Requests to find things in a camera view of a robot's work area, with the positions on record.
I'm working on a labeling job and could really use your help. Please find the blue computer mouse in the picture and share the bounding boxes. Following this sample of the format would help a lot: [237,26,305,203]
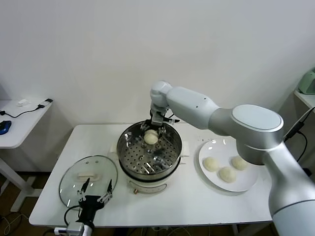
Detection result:
[0,120,12,135]

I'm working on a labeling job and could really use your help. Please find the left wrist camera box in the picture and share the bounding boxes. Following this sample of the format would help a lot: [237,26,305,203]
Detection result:
[54,222,85,235]

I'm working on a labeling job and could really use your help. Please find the white side table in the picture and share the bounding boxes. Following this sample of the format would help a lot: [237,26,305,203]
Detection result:
[0,99,54,213]

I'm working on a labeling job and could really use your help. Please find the round white plate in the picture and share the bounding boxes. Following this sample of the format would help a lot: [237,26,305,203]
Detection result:
[198,139,259,192]

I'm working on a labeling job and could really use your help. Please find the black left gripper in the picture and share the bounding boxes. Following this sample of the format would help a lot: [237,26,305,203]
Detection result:
[77,178,114,224]

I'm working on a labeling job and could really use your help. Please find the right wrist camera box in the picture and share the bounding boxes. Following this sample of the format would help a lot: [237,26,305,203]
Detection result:
[151,111,165,126]

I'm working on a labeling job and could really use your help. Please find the white steamed baozi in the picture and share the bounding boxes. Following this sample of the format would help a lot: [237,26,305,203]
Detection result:
[219,167,237,182]
[144,129,158,145]
[230,155,249,171]
[203,157,220,172]

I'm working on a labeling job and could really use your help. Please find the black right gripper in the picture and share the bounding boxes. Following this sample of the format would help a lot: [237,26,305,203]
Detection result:
[139,118,168,139]

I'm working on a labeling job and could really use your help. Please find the black cable with adapter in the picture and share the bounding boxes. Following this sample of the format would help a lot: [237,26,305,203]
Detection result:
[0,99,54,119]

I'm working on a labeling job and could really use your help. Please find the pale green appliance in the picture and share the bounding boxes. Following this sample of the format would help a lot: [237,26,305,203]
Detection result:
[297,67,315,95]

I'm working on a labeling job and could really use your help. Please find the white cable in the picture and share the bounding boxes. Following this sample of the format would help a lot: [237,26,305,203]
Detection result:
[283,105,315,140]

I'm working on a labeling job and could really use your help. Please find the white table with foot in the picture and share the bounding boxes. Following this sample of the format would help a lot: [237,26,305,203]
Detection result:
[294,89,315,111]

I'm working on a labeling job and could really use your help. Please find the round glass pot lid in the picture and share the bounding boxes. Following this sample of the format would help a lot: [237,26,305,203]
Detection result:
[58,155,119,208]

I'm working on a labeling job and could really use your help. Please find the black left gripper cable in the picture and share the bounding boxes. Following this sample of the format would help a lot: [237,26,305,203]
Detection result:
[63,205,82,226]

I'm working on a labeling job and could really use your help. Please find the steel perforated steamer basket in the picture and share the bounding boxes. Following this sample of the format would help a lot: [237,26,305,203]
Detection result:
[116,120,183,177]

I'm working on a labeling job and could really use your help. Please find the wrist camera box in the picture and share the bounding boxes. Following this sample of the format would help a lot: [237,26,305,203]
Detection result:
[54,222,85,235]
[151,111,165,126]

